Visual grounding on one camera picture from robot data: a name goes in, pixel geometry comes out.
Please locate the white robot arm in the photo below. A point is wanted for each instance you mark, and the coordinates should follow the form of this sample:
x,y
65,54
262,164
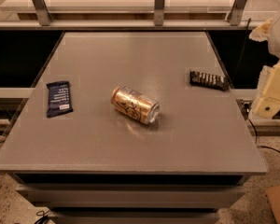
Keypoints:
x,y
274,37

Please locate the dark blue snack bar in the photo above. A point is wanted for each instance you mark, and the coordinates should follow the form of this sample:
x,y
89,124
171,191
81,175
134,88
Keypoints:
x,y
59,100

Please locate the orange soda can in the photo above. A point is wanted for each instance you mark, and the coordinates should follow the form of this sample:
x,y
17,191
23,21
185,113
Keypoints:
x,y
135,105

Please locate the black striped snack bar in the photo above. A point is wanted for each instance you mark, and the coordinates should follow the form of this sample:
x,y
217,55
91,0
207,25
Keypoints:
x,y
209,81

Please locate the metal railing frame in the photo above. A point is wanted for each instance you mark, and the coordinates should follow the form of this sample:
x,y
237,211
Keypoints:
x,y
135,14

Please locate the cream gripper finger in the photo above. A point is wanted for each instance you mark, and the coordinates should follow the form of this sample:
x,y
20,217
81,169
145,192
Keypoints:
x,y
267,101
261,32

